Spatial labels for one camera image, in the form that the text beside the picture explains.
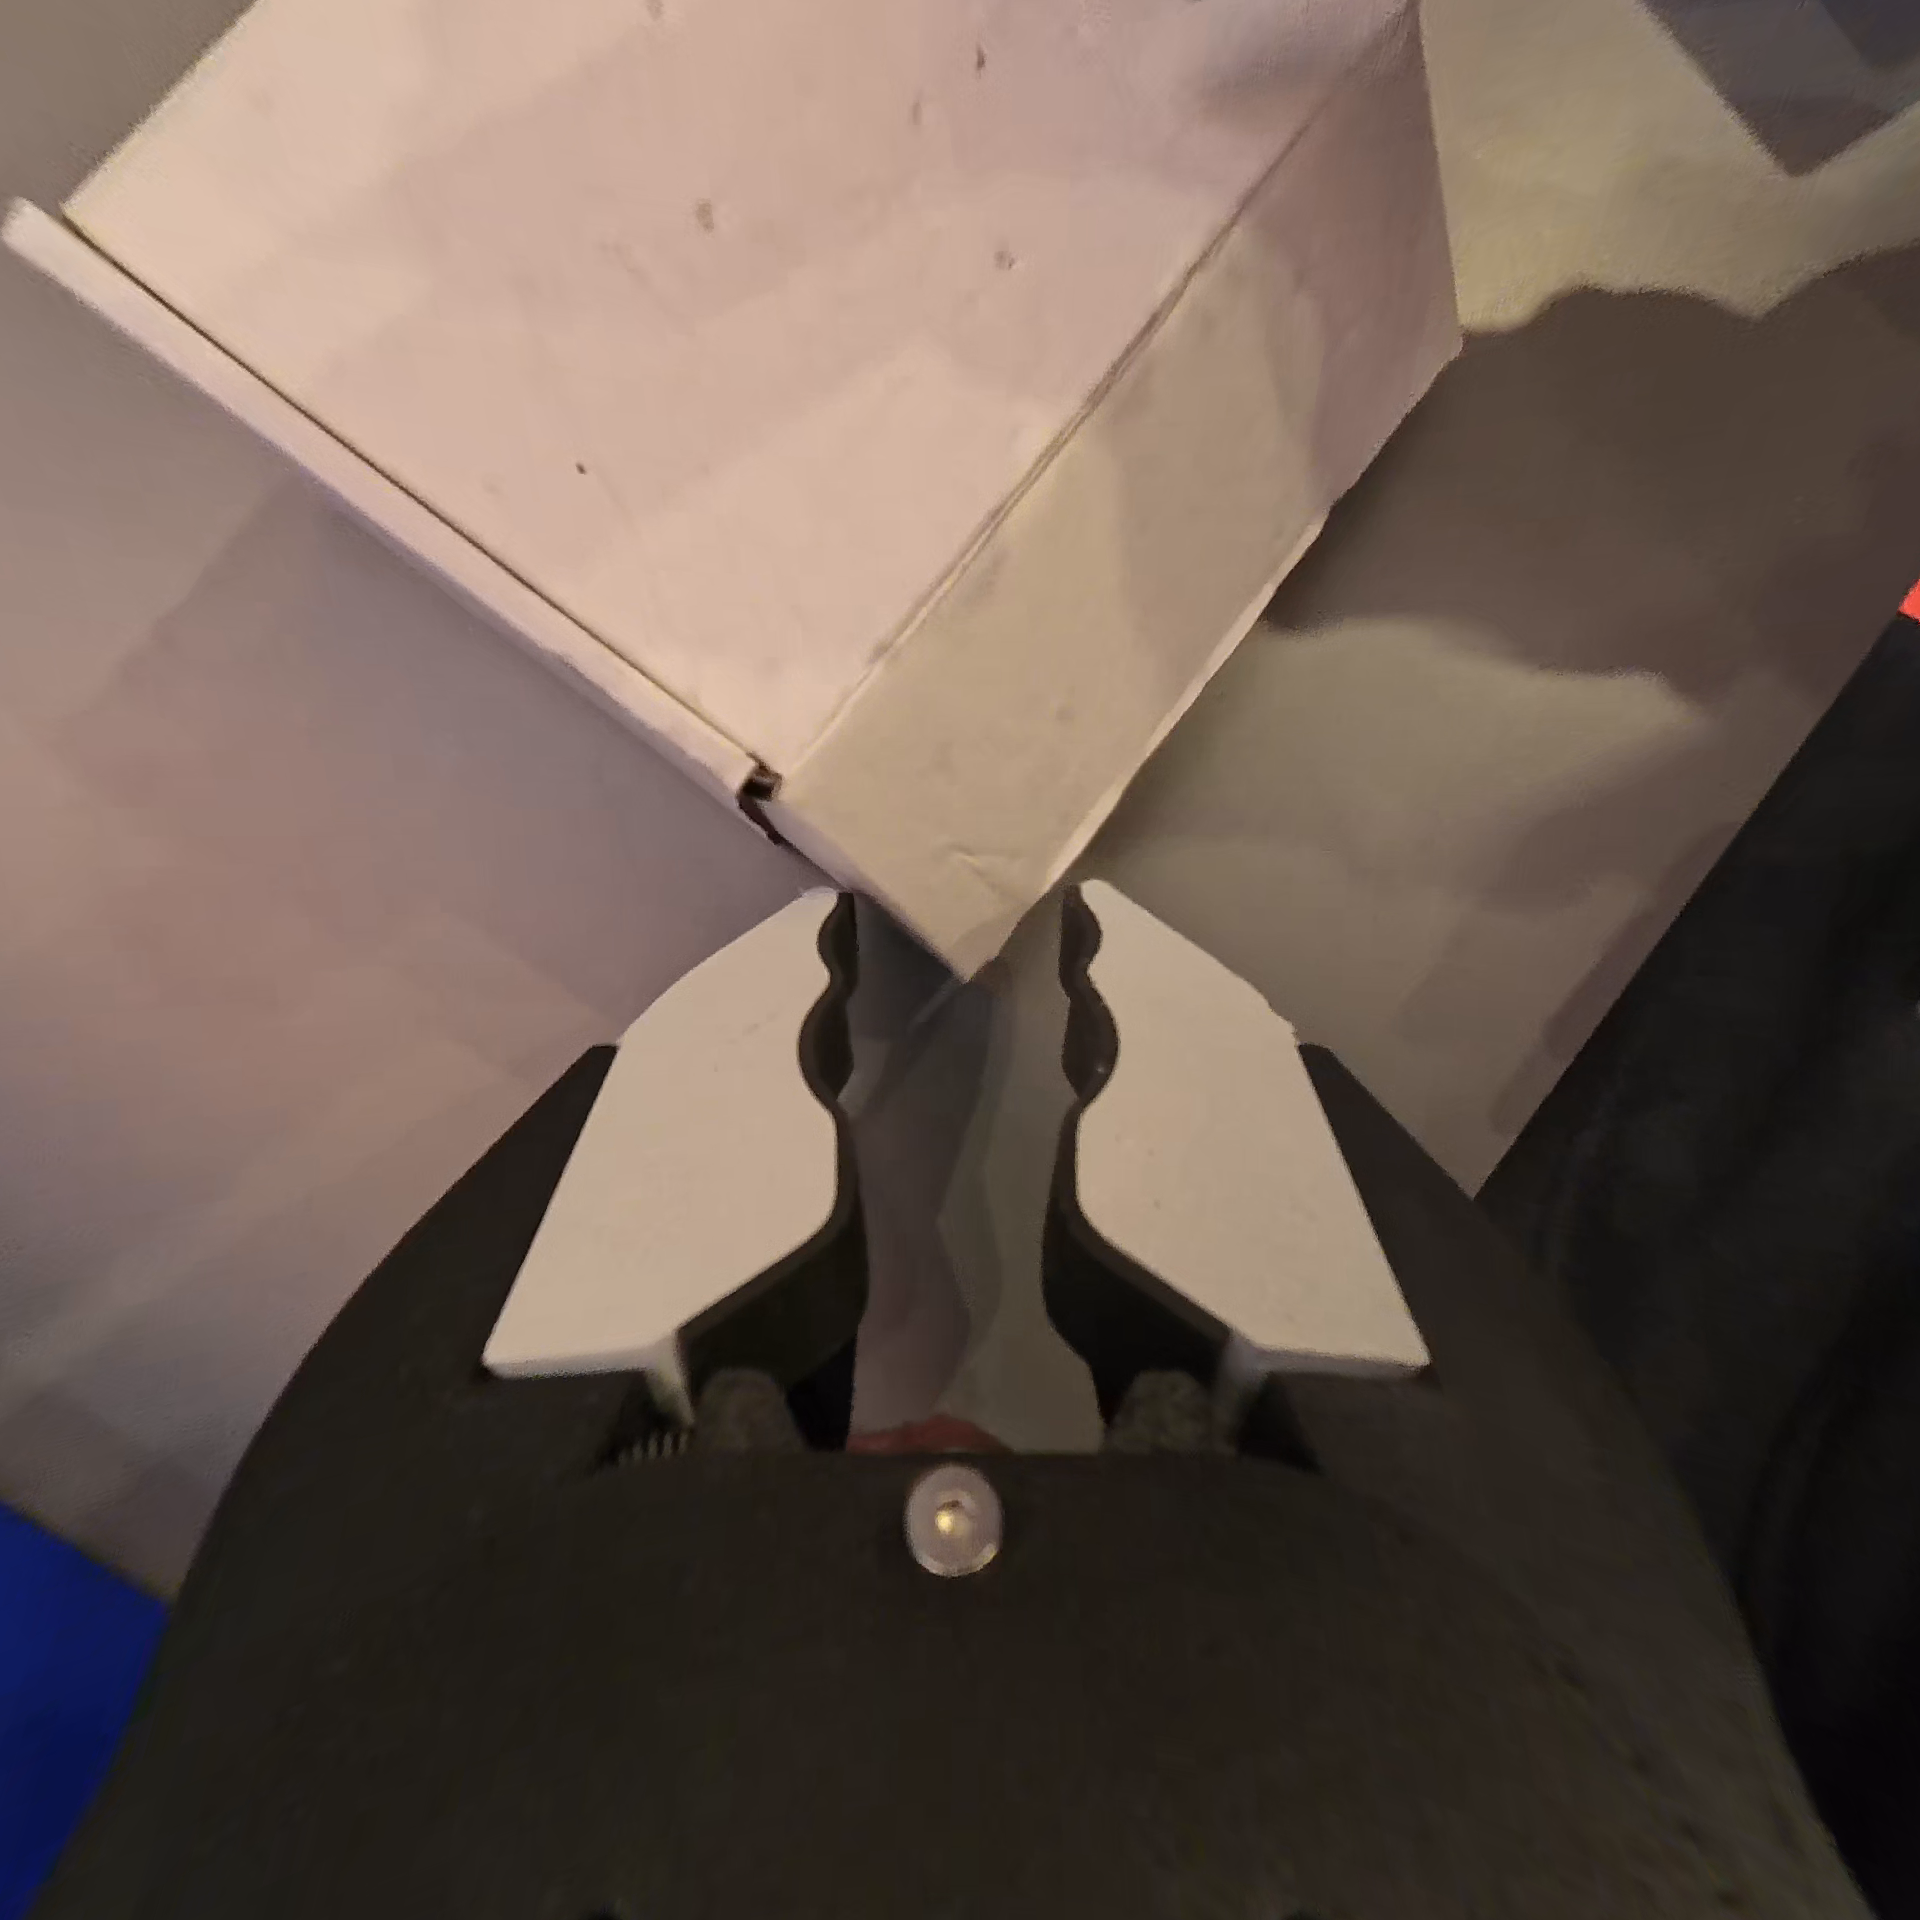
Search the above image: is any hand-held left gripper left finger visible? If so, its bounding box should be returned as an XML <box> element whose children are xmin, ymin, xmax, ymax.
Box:
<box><xmin>480</xmin><ymin>885</ymin><xmax>873</xmax><ymax>1422</ymax></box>

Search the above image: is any blue plastic bin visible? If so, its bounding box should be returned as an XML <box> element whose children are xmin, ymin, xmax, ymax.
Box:
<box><xmin>0</xmin><ymin>1504</ymin><xmax>169</xmax><ymax>1920</ymax></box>

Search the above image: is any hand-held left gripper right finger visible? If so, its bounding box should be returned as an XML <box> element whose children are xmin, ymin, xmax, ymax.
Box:
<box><xmin>1043</xmin><ymin>880</ymin><xmax>1433</xmax><ymax>1437</ymax></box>

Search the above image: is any white cardboard box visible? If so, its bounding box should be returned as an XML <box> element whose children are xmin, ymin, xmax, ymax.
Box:
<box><xmin>0</xmin><ymin>0</ymin><xmax>1467</xmax><ymax>984</ymax></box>

